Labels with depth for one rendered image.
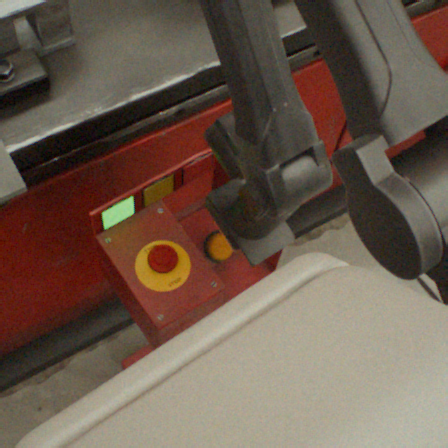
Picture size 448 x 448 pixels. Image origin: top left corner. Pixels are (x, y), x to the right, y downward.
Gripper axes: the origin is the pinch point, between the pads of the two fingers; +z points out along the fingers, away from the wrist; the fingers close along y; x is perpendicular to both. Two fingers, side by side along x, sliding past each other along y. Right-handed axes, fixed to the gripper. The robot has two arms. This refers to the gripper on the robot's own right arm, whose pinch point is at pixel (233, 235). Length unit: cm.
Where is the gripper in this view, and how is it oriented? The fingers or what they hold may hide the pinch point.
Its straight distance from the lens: 94.3
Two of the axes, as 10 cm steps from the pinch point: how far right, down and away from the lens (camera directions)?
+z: -2.2, 2.5, 9.4
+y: -5.4, -8.4, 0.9
